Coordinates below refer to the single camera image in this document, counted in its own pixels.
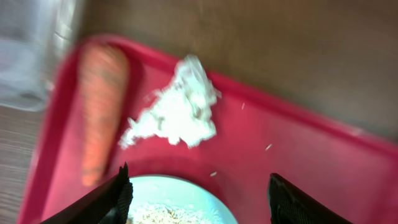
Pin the red plastic tray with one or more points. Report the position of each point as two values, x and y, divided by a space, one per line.
348 171

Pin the white tissue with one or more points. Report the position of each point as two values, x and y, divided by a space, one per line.
181 111

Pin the clear plastic bin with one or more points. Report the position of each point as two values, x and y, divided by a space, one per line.
35 35

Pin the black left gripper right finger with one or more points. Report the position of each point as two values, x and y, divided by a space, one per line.
290 205

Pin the orange carrot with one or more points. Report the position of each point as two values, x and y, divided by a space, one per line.
103 81

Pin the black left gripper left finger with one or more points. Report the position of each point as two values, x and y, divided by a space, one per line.
107 204

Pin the light blue plate with rice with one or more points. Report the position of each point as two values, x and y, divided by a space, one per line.
166 199

